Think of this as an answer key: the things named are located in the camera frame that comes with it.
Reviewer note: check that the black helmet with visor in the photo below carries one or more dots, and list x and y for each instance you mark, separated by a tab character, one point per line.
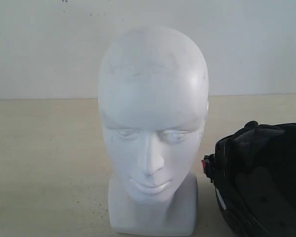
254	174

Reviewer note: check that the white mannequin head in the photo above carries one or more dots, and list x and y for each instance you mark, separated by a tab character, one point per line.
153	101

